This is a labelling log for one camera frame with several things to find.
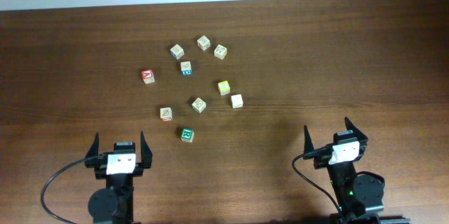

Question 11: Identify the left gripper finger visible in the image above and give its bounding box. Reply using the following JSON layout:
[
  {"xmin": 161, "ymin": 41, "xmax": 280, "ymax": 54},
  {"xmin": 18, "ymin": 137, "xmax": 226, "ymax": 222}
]
[
  {"xmin": 140, "ymin": 132, "xmax": 153, "ymax": 169},
  {"xmin": 84, "ymin": 133, "xmax": 99, "ymax": 167}
]

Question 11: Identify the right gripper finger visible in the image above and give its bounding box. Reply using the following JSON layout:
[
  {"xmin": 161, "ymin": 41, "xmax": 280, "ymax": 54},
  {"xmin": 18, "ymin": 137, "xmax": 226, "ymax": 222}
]
[
  {"xmin": 303, "ymin": 125, "xmax": 314, "ymax": 159},
  {"xmin": 344, "ymin": 117, "xmax": 367, "ymax": 140}
]

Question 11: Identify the leaf picture wooden block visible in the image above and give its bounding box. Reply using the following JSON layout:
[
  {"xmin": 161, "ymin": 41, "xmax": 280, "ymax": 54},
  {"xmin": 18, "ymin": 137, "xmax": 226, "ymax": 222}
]
[{"xmin": 160, "ymin": 107, "xmax": 173, "ymax": 121}]

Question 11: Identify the green letter R block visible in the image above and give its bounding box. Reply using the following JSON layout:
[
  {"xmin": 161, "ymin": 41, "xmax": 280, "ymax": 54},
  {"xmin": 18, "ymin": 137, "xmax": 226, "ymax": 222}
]
[{"xmin": 180, "ymin": 129, "xmax": 194, "ymax": 143}]

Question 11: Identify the green sided picture block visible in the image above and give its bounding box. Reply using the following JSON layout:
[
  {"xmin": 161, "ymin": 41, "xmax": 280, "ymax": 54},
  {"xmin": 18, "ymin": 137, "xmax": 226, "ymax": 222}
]
[{"xmin": 192, "ymin": 98, "xmax": 207, "ymax": 113}]

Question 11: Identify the plain white wooden block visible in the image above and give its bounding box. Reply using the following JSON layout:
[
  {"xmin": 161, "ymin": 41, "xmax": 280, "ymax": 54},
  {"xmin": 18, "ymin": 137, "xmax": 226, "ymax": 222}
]
[{"xmin": 231, "ymin": 94, "xmax": 243, "ymax": 108}]

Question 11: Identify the yellow letter wooden block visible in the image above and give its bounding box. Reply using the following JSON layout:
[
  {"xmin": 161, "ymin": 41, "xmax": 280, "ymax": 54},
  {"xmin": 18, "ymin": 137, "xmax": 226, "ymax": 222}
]
[{"xmin": 217, "ymin": 81, "xmax": 230, "ymax": 95}]

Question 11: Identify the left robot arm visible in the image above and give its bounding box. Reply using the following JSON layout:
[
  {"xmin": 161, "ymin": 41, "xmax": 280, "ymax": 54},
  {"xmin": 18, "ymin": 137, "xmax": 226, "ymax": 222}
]
[{"xmin": 84, "ymin": 133, "xmax": 153, "ymax": 224}]

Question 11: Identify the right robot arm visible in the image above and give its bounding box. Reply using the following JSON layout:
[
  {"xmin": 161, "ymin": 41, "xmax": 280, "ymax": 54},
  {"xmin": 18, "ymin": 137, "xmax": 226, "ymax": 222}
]
[{"xmin": 303, "ymin": 117, "xmax": 385, "ymax": 223}]

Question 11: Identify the red letter A block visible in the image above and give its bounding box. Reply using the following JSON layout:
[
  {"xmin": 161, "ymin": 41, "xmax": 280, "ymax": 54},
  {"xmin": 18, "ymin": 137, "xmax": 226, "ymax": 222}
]
[{"xmin": 141, "ymin": 69, "xmax": 155, "ymax": 84}]

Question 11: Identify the number four blue block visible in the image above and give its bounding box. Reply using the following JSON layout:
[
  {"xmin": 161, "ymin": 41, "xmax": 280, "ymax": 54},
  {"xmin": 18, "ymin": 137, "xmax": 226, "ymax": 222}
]
[{"xmin": 180, "ymin": 61, "xmax": 192, "ymax": 76}]

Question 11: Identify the blue sided wooden block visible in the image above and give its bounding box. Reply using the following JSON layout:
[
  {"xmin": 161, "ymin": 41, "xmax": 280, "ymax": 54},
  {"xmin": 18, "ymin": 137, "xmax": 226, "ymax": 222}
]
[{"xmin": 170, "ymin": 44, "xmax": 185, "ymax": 60}]

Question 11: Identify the red sided wooden block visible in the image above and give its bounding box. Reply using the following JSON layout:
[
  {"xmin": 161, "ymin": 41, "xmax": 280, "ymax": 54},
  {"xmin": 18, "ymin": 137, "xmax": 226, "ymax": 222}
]
[{"xmin": 196, "ymin": 35, "xmax": 211, "ymax": 51}]

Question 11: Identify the animal picture wooden block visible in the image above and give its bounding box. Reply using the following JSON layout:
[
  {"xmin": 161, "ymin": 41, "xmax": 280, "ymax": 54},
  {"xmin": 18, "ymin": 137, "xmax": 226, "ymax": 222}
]
[{"xmin": 214, "ymin": 44, "xmax": 228, "ymax": 60}]

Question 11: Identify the left black cable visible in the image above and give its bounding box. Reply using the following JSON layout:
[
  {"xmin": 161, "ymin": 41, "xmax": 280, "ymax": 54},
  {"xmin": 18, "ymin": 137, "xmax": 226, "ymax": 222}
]
[{"xmin": 40, "ymin": 156, "xmax": 106, "ymax": 224}]

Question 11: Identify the black base bracket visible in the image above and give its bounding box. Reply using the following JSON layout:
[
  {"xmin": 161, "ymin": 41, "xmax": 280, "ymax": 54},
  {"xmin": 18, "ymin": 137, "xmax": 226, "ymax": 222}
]
[{"xmin": 329, "ymin": 214, "xmax": 411, "ymax": 224}]

